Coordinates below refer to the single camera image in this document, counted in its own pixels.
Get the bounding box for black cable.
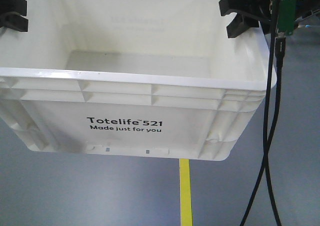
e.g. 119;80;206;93
265;32;286;226
239;0;281;226

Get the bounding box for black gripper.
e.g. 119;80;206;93
218;0;320;39

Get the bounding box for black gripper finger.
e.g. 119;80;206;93
0;14;29;32
0;0;28;17

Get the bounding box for yellow floor tape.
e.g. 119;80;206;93
179;158;193;226

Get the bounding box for green circuit board right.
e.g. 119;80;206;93
277;0;297;36

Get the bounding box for white plastic tote crate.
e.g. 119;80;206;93
0;0;269;161

